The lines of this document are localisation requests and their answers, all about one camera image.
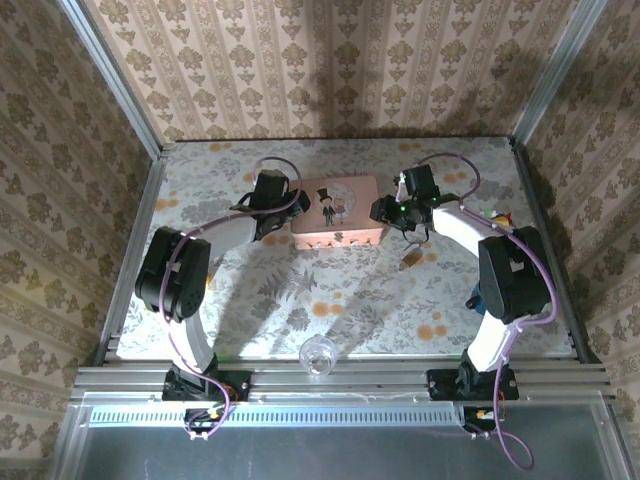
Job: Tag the pink box with couple print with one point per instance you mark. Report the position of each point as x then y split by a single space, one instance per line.
360 210

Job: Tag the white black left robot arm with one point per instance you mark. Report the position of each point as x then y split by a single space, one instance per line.
230 230

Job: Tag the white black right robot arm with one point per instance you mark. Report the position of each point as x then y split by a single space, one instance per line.
460 225

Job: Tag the red yellow snack packet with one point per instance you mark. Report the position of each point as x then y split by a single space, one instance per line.
484 214

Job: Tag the blue mug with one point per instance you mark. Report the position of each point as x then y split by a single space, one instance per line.
475 302

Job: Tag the clear glass cup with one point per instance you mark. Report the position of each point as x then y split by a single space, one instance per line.
317 356

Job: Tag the black right connector block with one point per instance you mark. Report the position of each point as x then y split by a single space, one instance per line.
475 416

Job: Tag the black connector block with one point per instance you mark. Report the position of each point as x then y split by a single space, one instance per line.
200 417
475 416

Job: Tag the black left connector block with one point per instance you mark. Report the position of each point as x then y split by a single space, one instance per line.
200 417

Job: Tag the grey metal panel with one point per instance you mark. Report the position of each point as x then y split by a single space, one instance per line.
325 455

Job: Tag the aluminium right side rail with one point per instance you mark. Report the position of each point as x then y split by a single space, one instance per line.
535 200

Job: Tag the aluminium left side rail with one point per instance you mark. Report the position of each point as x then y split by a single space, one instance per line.
131 260

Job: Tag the aluminium front frame rail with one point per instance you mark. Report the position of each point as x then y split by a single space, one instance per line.
375 382

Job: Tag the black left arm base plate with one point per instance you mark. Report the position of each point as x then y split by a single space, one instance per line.
235 385

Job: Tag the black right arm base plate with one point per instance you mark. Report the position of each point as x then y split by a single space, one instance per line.
442 385

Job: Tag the aluminium right frame post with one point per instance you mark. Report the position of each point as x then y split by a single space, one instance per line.
557 70

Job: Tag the aluminium frame post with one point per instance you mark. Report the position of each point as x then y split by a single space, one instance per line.
557 70
117 80

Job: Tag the aluminium left frame post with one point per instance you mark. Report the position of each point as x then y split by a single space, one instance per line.
117 80

